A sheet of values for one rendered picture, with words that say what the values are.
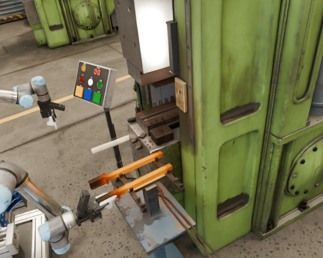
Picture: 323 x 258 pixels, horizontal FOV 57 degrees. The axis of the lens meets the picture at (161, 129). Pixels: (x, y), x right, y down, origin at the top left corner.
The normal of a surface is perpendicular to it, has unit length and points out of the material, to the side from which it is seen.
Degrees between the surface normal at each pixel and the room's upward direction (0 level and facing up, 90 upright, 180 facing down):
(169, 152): 90
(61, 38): 90
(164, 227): 0
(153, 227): 0
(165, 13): 90
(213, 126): 89
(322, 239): 0
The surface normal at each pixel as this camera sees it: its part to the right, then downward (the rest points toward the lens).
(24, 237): -0.08, -0.81
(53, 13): 0.44, 0.49
